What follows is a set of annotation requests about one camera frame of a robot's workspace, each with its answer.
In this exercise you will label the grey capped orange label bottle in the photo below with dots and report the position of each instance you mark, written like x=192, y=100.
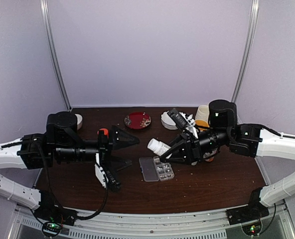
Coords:
x=208, y=157

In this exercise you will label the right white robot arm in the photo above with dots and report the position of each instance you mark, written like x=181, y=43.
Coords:
x=248, y=139

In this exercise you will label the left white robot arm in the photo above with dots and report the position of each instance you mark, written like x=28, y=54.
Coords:
x=60, y=143

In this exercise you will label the cream ribbed mug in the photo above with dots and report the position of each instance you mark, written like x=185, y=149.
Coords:
x=202, y=113

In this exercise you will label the right aluminium frame post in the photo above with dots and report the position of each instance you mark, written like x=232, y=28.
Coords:
x=252, y=26

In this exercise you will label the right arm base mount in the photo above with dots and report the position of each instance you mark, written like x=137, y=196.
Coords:
x=249, y=218

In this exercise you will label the clear plastic pill organizer box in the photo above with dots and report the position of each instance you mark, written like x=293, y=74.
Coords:
x=153, y=170

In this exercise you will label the red floral plate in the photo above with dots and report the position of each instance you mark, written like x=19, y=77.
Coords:
x=137, y=120

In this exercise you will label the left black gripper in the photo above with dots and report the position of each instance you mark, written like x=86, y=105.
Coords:
x=105, y=150

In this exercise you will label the front aluminium rail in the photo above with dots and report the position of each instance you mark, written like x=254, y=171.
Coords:
x=213, y=224

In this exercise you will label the white scalloped bowl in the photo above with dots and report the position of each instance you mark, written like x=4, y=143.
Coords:
x=167, y=122

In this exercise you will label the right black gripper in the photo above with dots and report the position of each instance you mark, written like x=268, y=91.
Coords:
x=190, y=150

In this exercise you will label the aluminium frame post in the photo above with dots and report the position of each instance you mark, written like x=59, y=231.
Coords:
x=53, y=54
x=252, y=26

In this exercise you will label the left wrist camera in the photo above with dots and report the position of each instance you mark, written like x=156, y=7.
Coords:
x=106, y=172

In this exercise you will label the yellow interior patterned mug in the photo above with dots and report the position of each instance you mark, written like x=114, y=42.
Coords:
x=201, y=124

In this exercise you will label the left aluminium frame post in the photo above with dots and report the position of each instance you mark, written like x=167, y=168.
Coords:
x=53, y=54

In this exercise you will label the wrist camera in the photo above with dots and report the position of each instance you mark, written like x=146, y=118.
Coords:
x=106, y=172
x=183, y=121

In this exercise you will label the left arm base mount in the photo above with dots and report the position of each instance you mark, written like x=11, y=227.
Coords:
x=52, y=220

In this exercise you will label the orange capped pill bottle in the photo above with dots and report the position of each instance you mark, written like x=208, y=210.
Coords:
x=103, y=131

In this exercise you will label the white patterned rice bowl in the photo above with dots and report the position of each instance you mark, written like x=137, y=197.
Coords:
x=79, y=121

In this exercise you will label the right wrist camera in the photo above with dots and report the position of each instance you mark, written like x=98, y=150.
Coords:
x=183, y=121

